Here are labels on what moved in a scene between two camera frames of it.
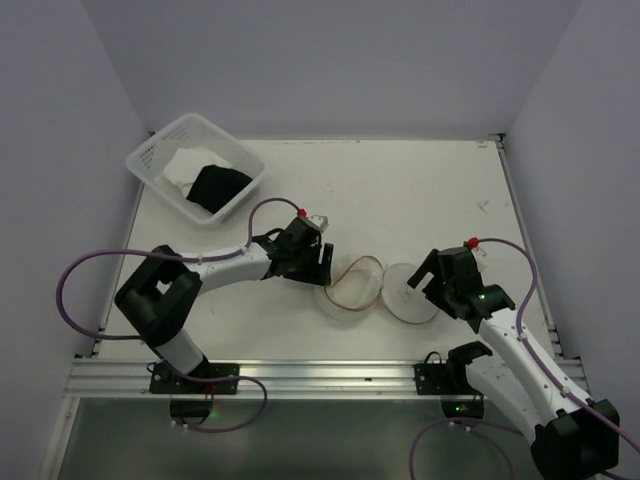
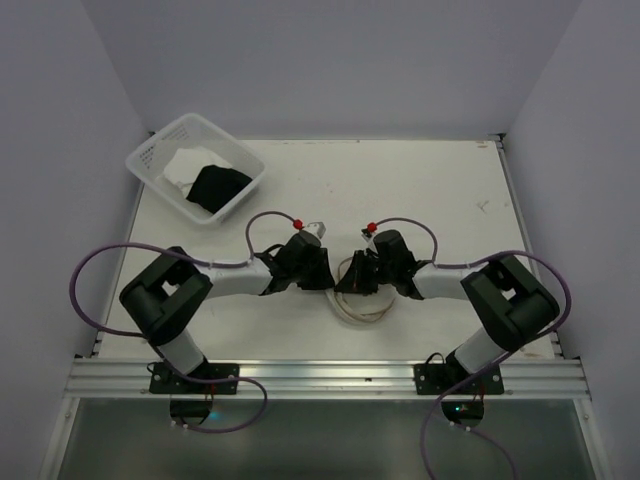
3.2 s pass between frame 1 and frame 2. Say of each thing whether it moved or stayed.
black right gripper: moved
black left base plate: stayed
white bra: stayed
